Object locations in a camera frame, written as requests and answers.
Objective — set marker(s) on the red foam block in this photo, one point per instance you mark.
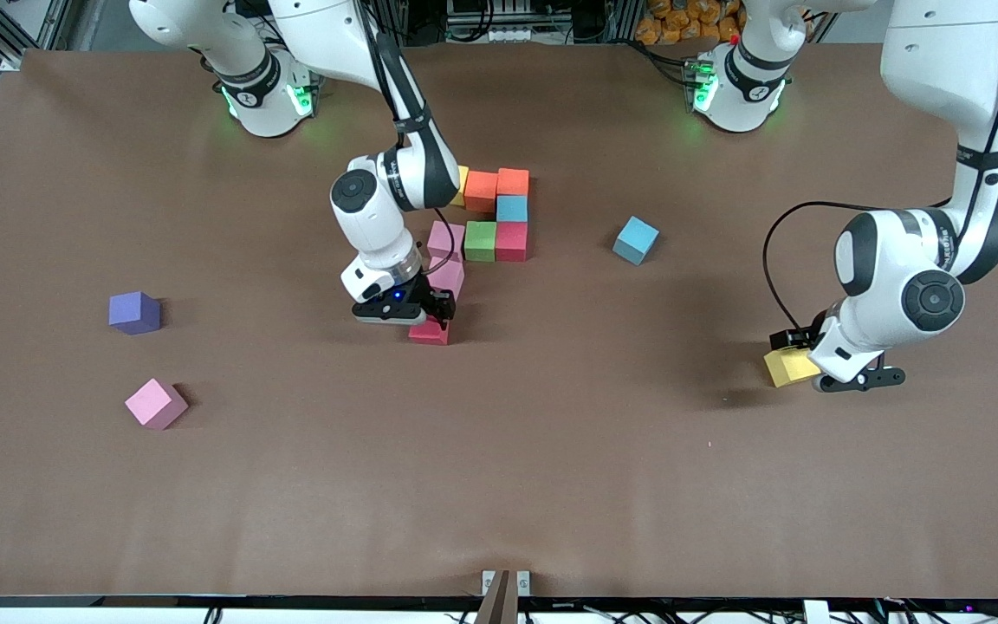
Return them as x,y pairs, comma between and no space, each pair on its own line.
425,334
512,241

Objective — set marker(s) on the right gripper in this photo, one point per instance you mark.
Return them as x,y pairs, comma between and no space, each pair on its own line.
424,294

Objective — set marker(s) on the yellow foam block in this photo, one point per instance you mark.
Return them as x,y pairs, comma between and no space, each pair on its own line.
462,186
789,368

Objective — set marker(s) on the purple foam block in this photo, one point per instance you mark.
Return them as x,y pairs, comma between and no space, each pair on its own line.
135,312

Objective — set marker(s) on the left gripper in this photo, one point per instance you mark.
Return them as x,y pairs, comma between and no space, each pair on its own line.
804,337

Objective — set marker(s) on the orange foam block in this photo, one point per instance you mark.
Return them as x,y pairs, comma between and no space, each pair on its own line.
513,182
482,192

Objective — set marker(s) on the blue foam block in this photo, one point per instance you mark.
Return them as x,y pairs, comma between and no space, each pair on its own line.
636,239
512,208

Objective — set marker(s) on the green foam block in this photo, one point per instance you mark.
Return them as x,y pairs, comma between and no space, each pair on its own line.
479,241

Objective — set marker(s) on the white power strip with plugs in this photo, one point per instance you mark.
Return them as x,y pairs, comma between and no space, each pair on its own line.
291,17

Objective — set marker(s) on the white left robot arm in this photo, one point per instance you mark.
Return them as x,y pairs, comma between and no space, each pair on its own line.
949,69

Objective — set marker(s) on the small white box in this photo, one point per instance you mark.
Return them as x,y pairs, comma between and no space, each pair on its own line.
815,613

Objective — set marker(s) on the pink foam block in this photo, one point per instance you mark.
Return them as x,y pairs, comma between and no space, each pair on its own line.
155,402
451,276
447,238

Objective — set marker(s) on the grey table edge bracket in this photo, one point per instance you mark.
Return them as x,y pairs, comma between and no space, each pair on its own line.
488,581

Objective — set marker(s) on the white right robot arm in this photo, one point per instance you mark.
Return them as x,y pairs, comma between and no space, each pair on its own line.
326,35

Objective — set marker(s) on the orange snack bags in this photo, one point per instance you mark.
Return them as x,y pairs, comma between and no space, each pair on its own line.
681,22

